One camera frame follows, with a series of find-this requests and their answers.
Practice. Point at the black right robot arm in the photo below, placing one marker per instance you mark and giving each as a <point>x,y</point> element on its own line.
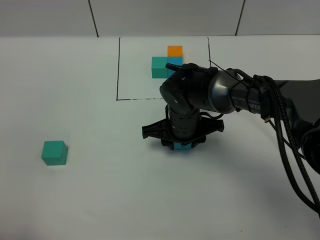
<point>192,91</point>

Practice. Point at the green template cube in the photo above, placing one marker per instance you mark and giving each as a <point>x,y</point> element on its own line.
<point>158,67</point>

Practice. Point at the blue template cube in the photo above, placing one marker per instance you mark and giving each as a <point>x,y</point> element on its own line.
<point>175,60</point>

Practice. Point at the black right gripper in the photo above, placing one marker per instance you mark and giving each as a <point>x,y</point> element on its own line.
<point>192,127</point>

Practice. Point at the orange template cube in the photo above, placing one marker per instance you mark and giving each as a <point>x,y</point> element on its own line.
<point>175,51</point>

